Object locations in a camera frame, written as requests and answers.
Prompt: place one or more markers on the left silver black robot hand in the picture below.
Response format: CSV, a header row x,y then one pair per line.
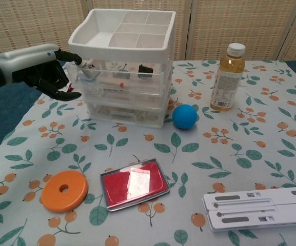
x,y
27,62

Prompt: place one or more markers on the blue backed white tile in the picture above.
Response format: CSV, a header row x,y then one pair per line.
x,y
87,72

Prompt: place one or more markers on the clear plastic drawer with items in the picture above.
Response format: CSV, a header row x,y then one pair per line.
x,y
132,78

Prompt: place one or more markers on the white drawer organizer box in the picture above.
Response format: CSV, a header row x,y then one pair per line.
x,y
99,38

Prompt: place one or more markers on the clear plastic middle drawer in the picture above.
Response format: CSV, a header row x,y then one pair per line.
x,y
127,98

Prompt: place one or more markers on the clear plastic bottom drawer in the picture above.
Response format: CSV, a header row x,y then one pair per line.
x,y
122,116

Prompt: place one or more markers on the crumpled foil snack packet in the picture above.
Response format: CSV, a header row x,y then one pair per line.
x,y
68,89

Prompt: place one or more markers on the wooden stick with red mark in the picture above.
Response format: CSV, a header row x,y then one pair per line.
x,y
111,84

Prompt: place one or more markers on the small black stopper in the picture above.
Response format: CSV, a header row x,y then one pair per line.
x,y
145,69

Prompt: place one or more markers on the orange disc with hole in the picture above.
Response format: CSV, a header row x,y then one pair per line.
x,y
73,194

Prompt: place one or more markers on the red ink pad metal case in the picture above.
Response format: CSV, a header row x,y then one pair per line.
x,y
127,189

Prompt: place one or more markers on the blue rubber ball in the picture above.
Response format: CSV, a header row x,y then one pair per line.
x,y
185,116

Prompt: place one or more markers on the amber tea bottle white cap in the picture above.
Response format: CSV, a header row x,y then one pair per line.
x,y
227,79

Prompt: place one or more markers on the bamboo folding screen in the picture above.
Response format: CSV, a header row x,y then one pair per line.
x,y
227,25

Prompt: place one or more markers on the floral leaf print tablecloth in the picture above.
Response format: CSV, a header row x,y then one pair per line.
x,y
214,153

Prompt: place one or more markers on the white folding laptop stand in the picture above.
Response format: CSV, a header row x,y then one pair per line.
x,y
253,210

